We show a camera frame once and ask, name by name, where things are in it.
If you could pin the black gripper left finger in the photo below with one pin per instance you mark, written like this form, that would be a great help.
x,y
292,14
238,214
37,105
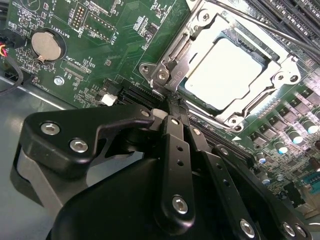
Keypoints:
x,y
75,120

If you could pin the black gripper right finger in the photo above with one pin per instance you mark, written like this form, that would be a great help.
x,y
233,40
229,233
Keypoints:
x,y
222,175

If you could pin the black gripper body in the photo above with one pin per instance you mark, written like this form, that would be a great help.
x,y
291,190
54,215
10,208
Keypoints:
x,y
112,212

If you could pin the silver CPU plate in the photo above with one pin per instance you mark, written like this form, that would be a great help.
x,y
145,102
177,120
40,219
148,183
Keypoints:
x,y
225,72

